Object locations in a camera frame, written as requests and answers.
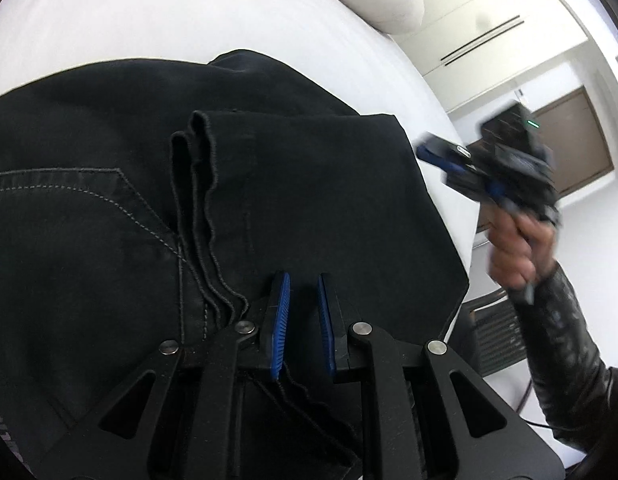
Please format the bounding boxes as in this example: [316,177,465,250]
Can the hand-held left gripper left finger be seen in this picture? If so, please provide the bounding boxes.
[34,270,292,480]

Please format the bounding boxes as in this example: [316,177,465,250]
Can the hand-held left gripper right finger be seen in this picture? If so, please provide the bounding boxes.
[316,272,566,480]

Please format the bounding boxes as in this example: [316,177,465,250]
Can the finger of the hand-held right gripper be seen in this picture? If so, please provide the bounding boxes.
[423,131,474,160]
[416,144,470,175]

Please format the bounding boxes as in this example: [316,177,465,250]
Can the black denim pants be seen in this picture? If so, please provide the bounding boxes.
[0,49,471,480]

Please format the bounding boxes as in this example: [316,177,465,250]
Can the person's right hand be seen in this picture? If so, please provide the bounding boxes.
[488,205,558,295]

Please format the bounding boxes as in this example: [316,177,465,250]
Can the brown wooden door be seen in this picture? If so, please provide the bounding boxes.
[530,85,615,199]

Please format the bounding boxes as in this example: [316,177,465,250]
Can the white wardrobe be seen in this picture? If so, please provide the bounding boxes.
[405,0,607,113]

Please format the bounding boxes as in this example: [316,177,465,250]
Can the bed with white sheet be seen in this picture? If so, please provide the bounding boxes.
[0,0,484,311]

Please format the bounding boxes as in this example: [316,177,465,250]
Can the black cable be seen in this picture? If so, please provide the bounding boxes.
[518,379,557,430]

